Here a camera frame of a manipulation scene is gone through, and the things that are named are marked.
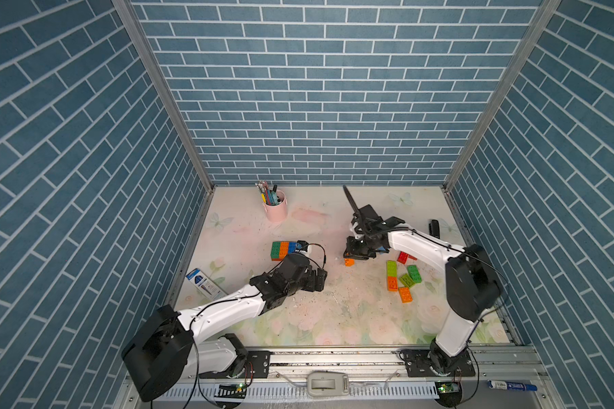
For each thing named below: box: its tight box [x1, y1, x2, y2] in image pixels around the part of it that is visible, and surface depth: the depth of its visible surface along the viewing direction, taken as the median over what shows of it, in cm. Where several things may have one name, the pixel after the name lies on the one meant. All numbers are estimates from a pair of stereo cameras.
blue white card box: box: [185, 267, 229, 300], surface depth 91 cm
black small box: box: [428, 218, 441, 240], surface depth 106 cm
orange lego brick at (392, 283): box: [387, 276, 399, 292], surface depth 92 cm
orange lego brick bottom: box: [398, 287, 413, 304], surface depth 88 cm
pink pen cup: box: [262, 189, 288, 224], surface depth 104 cm
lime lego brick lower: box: [386, 259, 398, 277], surface depth 96 cm
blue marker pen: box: [487, 380, 539, 392], surface depth 71 cm
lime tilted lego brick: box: [399, 272, 416, 289], surface depth 91 cm
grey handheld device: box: [307, 371, 350, 397], surface depth 69 cm
